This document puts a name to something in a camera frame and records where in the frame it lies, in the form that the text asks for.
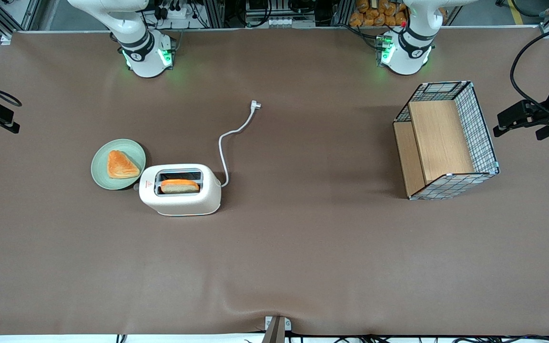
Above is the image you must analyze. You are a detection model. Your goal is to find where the cream white toaster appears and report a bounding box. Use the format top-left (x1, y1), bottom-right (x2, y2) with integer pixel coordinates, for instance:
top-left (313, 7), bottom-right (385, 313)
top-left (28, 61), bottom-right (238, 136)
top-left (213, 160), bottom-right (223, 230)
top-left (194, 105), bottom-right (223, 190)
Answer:
top-left (134, 163), bottom-right (222, 217)

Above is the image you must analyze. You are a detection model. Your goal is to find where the pale green round plate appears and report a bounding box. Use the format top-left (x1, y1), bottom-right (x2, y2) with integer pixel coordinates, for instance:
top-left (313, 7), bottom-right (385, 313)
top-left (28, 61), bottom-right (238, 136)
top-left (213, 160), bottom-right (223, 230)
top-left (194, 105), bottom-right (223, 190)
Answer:
top-left (91, 139), bottom-right (147, 190)

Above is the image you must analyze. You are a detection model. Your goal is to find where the triangular orange toast slice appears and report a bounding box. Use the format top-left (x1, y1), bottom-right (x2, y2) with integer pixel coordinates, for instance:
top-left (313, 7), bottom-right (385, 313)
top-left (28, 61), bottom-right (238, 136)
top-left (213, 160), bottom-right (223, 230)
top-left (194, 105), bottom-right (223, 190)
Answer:
top-left (107, 150), bottom-right (141, 180)

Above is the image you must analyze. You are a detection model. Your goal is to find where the orange bread rolls pile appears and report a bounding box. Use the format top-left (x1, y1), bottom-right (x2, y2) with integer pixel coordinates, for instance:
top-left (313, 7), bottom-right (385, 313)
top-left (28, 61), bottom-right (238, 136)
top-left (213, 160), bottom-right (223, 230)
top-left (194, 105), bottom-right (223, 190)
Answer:
top-left (348, 0), bottom-right (408, 27)

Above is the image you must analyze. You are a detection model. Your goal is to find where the bread slice with orange crust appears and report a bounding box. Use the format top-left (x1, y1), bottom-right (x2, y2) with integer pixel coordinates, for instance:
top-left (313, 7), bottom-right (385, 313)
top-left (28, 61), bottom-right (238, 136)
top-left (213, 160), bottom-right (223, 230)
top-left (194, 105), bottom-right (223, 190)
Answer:
top-left (159, 179), bottom-right (200, 194)

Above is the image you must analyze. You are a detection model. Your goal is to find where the white power strip with plugs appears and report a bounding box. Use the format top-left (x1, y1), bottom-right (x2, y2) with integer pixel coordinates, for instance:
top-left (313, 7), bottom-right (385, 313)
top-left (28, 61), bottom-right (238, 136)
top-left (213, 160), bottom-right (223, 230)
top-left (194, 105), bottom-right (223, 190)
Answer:
top-left (160, 2), bottom-right (196, 20)

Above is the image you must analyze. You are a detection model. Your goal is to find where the brown table mat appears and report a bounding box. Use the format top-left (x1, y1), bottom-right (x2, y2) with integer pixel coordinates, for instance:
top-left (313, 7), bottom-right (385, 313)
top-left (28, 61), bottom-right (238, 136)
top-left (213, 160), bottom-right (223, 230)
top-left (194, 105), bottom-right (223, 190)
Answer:
top-left (0, 26), bottom-right (549, 336)

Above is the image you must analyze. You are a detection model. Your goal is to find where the white terminal block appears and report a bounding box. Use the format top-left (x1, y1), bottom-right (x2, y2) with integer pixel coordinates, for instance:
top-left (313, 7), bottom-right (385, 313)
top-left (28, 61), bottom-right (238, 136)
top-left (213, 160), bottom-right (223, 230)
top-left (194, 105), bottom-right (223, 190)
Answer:
top-left (265, 17), bottom-right (315, 28)

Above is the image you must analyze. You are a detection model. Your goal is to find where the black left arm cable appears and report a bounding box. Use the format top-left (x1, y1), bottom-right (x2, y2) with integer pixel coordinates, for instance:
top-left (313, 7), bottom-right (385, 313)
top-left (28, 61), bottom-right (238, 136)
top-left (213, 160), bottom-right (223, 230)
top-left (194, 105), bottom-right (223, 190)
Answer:
top-left (509, 24), bottom-right (549, 120)

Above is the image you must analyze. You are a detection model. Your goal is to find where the wire basket with wooden boards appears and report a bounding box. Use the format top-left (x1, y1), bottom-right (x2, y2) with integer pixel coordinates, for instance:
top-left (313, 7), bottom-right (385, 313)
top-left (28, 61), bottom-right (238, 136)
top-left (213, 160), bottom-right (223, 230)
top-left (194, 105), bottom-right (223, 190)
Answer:
top-left (393, 81), bottom-right (500, 201)

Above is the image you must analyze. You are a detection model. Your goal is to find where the white toaster power cord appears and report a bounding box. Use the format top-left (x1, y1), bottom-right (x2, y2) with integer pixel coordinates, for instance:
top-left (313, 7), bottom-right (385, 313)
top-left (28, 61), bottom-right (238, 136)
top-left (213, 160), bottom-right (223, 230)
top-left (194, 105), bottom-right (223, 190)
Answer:
top-left (218, 100), bottom-right (262, 188)

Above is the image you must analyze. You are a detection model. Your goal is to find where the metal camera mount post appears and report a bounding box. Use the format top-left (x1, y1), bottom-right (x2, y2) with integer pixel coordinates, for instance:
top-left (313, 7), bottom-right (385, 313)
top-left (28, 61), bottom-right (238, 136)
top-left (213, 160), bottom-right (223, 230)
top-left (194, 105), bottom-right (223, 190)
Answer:
top-left (261, 315), bottom-right (292, 343)

